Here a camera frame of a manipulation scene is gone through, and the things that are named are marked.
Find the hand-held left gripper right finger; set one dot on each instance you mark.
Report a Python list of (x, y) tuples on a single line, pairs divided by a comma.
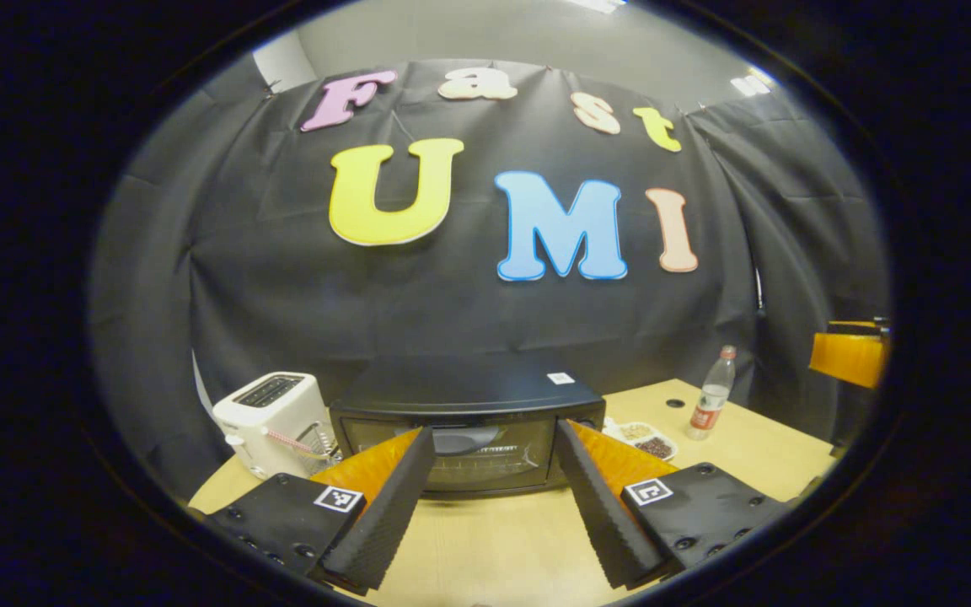
[(603, 506)]

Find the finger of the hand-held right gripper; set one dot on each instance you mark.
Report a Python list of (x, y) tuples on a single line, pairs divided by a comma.
[(848, 358)]

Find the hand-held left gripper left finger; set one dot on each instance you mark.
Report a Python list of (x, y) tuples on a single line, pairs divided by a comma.
[(388, 506)]

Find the black electric oven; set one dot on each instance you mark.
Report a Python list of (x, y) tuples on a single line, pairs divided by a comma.
[(469, 388)]

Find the white divided dish of beans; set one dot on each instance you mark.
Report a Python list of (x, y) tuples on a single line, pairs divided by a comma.
[(646, 440)]

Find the clear plastic water bottle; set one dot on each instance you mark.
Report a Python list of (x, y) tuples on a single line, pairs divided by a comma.
[(711, 405)]

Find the white toaster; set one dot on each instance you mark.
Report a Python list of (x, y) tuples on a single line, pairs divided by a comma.
[(270, 413)]

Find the small ceiling light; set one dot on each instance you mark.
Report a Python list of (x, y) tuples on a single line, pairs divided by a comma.
[(751, 83)]

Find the large ceiling light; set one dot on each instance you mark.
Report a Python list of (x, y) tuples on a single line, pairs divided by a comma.
[(599, 4)]

